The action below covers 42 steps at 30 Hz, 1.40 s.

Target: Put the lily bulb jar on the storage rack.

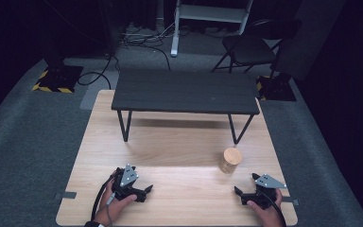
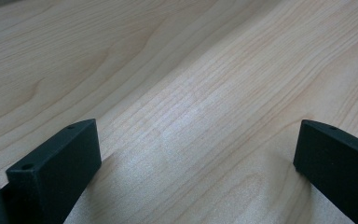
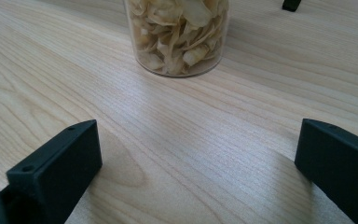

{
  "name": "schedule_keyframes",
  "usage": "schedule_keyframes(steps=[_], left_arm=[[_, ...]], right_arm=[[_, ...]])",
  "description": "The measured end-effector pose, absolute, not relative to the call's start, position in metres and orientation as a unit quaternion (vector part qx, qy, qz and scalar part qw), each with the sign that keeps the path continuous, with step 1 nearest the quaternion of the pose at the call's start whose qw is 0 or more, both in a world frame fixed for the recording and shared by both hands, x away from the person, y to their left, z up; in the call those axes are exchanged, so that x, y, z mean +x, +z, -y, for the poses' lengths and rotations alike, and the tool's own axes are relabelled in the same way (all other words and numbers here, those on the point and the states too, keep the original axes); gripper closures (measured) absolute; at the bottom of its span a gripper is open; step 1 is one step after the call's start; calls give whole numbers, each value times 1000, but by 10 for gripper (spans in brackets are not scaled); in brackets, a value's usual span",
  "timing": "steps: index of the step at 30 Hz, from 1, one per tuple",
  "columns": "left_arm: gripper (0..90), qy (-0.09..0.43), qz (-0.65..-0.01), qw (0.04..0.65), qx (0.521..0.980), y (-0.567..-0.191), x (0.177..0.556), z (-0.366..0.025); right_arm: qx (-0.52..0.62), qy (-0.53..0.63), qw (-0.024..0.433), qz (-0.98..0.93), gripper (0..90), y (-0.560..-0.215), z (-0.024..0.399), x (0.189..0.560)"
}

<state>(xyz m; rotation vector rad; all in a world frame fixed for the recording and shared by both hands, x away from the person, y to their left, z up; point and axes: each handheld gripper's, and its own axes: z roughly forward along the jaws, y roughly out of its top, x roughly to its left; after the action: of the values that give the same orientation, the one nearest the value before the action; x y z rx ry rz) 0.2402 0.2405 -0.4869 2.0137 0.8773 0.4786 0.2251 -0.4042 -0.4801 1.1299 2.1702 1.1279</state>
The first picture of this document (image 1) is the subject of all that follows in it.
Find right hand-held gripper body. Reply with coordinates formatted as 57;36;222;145
240;173;287;210

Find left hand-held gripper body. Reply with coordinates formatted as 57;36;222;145
111;163;147;203

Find person's right hand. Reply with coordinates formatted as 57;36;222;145
246;189;286;227

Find person's left hand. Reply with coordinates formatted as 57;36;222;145
93;179;138;227

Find grey tape strip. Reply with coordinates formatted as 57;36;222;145
54;190;78;201
282;196;300;207

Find small wooden cup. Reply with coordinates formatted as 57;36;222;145
218;147;244;175

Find black stand base striped tape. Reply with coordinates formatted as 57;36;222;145
31;64;85;95
256;73;298;103

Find low black table shelf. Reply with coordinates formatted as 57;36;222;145
111;68;261;146

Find black folding chair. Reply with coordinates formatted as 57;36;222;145
210;18;303;79

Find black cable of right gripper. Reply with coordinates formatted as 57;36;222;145
259;189;288;227

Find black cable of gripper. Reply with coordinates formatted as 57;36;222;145
259;189;288;227
90;172;119;222

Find grey plug with thin cable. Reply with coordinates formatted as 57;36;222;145
105;191;116;227

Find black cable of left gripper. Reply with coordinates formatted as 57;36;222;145
90;172;119;222

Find black looped floor cable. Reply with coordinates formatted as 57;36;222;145
77;52;122;91

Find bundle of floor cables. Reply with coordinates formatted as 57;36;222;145
118;20;178;72

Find white desk frame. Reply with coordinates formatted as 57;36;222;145
169;0;255;58

